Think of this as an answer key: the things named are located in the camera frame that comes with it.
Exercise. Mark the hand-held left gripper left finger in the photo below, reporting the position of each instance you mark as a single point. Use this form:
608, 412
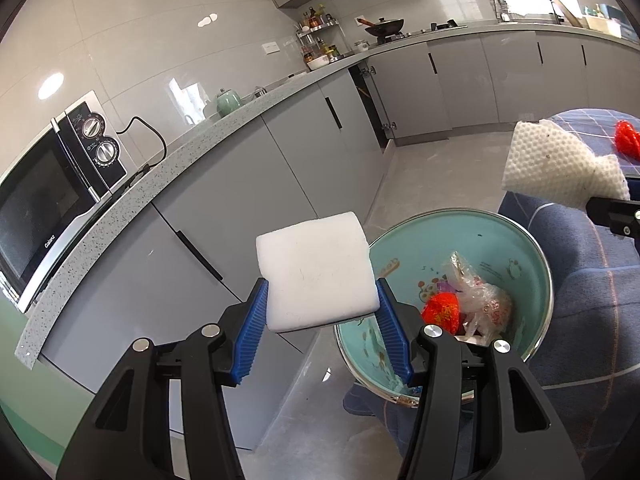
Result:
250, 332

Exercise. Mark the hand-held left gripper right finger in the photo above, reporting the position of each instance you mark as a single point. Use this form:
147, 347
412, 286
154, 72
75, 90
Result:
392, 332

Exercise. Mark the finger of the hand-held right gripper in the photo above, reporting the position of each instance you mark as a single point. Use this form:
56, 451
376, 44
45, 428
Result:
617, 215

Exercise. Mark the red printed plastic bag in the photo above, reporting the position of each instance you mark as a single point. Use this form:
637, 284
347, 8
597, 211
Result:
440, 312

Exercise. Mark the white textured sponge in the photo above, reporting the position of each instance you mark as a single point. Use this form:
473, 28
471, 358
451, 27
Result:
550, 160

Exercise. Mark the teal enamel basin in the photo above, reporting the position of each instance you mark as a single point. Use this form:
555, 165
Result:
410, 245

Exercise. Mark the plain white sponge block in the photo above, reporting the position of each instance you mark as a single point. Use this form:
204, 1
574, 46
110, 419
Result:
315, 270

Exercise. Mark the clear plastic bag red print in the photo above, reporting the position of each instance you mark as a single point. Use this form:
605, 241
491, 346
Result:
485, 305

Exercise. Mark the small red plastic bag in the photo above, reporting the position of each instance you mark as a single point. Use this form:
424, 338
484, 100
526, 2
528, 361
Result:
627, 137

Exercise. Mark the blue plaid tablecloth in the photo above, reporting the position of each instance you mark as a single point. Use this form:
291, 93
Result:
590, 310

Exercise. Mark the grey kitchen counter cabinets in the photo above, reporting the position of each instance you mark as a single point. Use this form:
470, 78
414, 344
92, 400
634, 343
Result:
300, 150

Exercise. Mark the white plastic tray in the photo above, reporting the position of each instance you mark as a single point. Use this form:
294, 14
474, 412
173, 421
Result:
600, 25

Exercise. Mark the blue dish box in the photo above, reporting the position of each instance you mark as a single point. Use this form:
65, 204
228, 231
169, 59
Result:
615, 12

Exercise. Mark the leaning wooden board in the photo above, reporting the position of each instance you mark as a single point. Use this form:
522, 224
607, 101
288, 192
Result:
570, 15

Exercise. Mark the kitchen faucet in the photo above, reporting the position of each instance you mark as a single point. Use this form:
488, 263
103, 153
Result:
552, 10

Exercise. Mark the green ceramic teapot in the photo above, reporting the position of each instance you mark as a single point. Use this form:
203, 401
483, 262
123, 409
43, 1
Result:
229, 102

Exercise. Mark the metal utensil holder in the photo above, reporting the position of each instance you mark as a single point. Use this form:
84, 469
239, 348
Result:
500, 10

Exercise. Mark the black silver microwave oven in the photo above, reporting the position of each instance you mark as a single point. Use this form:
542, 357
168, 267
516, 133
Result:
40, 210

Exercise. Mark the white bowl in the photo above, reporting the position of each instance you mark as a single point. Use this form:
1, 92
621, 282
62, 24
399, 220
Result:
317, 63

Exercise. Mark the gas stove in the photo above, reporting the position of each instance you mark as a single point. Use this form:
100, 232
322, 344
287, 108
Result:
395, 37

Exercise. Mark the small steel pot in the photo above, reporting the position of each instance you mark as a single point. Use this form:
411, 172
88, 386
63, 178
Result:
362, 46

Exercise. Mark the black wok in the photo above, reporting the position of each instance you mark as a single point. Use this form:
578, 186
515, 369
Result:
385, 27

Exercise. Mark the metal spice rack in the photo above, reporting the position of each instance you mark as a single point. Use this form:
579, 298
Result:
317, 35

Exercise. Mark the white wall switch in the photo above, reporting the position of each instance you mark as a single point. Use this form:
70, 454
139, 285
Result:
271, 48

